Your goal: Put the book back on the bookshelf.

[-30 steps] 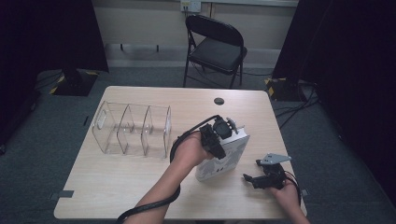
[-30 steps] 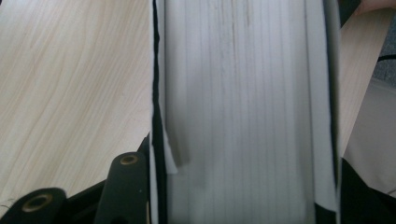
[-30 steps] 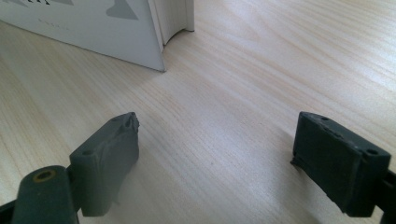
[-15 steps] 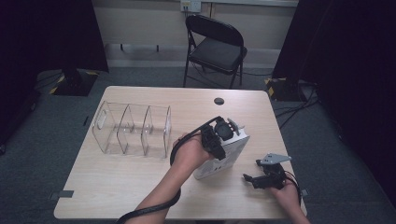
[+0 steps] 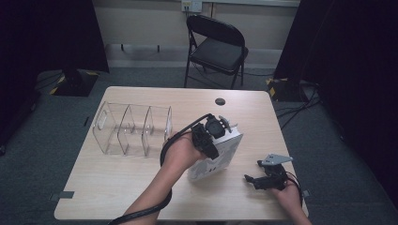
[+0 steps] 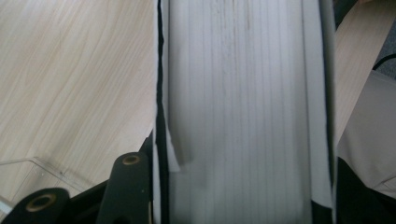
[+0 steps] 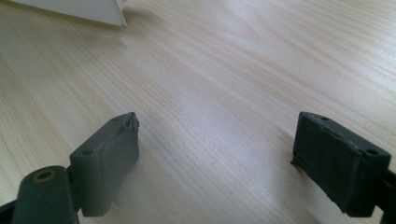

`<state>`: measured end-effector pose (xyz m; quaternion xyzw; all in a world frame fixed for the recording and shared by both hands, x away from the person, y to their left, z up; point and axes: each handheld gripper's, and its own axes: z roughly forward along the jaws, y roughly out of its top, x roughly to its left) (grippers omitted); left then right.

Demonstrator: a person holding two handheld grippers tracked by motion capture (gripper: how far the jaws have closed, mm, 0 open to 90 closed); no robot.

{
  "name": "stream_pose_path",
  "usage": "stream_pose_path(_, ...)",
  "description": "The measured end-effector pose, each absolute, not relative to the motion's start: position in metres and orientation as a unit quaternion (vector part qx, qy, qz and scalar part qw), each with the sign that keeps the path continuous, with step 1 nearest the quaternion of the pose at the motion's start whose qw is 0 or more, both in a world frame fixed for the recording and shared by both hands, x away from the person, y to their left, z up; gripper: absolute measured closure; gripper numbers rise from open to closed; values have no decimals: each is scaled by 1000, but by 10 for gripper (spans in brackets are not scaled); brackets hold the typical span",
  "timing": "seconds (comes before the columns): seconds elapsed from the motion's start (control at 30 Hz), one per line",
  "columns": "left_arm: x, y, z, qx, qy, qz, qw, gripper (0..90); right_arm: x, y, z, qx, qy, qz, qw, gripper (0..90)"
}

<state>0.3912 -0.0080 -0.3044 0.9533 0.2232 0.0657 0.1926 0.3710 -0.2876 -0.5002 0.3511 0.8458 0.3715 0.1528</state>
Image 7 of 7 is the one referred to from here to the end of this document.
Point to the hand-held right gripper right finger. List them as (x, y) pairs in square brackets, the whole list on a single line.
[(336, 165)]

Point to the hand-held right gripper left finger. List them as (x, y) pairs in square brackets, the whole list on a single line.
[(104, 165)]

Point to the white book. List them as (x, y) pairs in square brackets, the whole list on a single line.
[(77, 7)]

